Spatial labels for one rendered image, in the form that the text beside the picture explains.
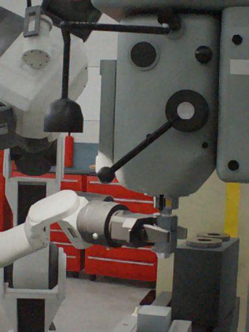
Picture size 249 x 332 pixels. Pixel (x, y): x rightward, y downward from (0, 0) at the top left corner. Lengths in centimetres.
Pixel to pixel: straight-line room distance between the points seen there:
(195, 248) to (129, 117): 53
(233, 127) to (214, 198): 188
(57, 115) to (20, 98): 38
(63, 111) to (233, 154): 31
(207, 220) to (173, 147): 186
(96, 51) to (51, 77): 915
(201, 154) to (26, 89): 57
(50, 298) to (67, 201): 66
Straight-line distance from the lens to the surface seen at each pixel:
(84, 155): 1065
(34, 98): 151
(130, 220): 120
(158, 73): 111
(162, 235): 118
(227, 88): 107
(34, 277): 188
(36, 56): 147
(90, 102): 1065
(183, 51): 110
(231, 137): 106
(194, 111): 106
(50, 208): 132
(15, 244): 136
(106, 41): 1067
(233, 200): 292
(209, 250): 155
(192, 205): 294
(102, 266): 604
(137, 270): 592
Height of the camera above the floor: 142
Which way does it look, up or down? 3 degrees down
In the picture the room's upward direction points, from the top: 2 degrees clockwise
